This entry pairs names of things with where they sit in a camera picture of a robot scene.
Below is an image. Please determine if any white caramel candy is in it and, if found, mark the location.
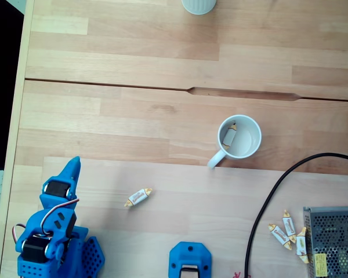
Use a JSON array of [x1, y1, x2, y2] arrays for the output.
[[222, 121, 238, 151], [295, 226, 310, 264], [281, 209, 297, 244], [267, 222, 293, 251], [124, 187, 153, 208]]

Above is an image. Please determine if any white mug with handle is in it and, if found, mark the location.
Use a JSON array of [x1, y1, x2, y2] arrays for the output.
[[206, 114, 263, 169]]

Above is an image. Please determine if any white ribbed cup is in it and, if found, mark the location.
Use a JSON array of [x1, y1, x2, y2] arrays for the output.
[[181, 0, 217, 16]]

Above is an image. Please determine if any wooden base board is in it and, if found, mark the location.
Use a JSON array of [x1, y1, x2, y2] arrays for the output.
[[36, 156, 348, 278]]

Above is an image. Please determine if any metal mesh power supply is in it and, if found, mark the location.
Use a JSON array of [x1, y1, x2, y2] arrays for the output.
[[303, 205, 348, 278]]

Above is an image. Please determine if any blue post base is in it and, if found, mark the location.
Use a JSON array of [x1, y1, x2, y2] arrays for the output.
[[168, 241, 213, 278]]

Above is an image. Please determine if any wooden camera post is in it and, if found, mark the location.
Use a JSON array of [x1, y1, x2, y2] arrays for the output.
[[179, 264, 200, 278]]

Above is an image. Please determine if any thick black power cable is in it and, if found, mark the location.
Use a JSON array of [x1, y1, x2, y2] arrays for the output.
[[244, 152, 348, 278]]

